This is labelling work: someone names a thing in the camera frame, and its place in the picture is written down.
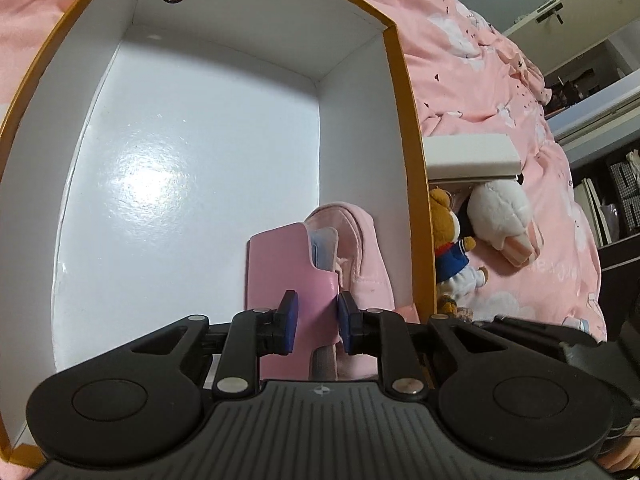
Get white plush toy striped feet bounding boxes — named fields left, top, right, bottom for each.
left=465, top=180, right=544, bottom=267

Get pink pouch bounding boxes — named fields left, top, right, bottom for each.
left=246, top=223, right=343, bottom=381

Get white wardrobe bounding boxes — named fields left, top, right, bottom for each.
left=501, top=0, right=640, bottom=77

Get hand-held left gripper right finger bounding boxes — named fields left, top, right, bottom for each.
left=336, top=291, right=507, bottom=397

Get pink printed blanket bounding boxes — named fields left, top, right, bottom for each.
left=0, top=0, right=609, bottom=342

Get white flat box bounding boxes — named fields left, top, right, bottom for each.
left=423, top=134, right=524, bottom=183

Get dark bookshelf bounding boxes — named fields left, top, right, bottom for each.
left=569, top=147, right=640, bottom=272

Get orange cardboard box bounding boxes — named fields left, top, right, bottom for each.
left=0, top=0, right=437, bottom=467

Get brown teddy bear blue outfit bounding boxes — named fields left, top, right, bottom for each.
left=428, top=187, right=489, bottom=320

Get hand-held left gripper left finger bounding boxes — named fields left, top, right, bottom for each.
left=117, top=290, right=300, bottom=397

